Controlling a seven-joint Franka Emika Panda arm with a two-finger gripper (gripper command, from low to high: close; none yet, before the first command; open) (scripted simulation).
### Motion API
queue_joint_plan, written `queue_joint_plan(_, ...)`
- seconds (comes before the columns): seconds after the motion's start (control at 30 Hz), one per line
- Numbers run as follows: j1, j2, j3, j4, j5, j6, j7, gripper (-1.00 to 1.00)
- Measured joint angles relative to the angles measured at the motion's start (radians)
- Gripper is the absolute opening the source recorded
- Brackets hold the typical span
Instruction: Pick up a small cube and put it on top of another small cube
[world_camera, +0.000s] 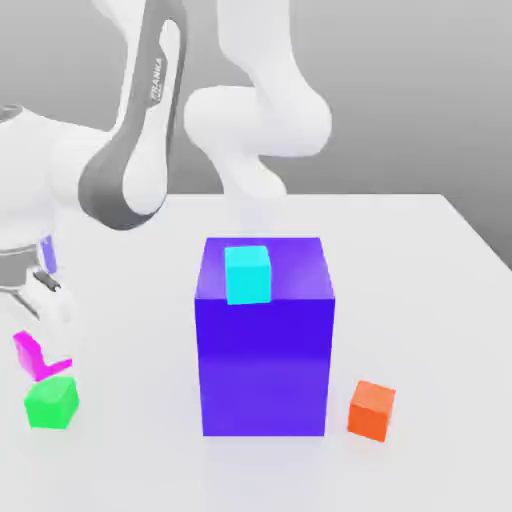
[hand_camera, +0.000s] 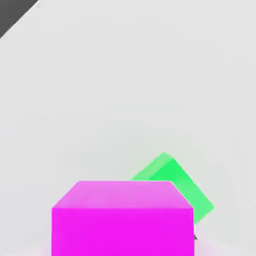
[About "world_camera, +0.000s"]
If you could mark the large purple box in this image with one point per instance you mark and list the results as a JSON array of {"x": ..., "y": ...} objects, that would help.
[{"x": 264, "y": 368}]

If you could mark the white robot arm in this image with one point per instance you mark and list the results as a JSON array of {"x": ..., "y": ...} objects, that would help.
[{"x": 256, "y": 120}]

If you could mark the small orange cube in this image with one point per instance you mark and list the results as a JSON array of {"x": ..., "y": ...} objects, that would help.
[{"x": 370, "y": 412}]

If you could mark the small green cube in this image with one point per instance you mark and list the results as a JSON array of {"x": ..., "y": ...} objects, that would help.
[{"x": 50, "y": 402}]

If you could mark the small cyan cube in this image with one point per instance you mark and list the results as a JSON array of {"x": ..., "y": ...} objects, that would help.
[{"x": 248, "y": 276}]

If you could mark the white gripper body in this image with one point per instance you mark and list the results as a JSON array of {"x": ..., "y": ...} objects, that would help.
[{"x": 52, "y": 310}]

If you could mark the small magenta cube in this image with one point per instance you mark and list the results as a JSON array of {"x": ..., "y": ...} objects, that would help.
[{"x": 28, "y": 354}]

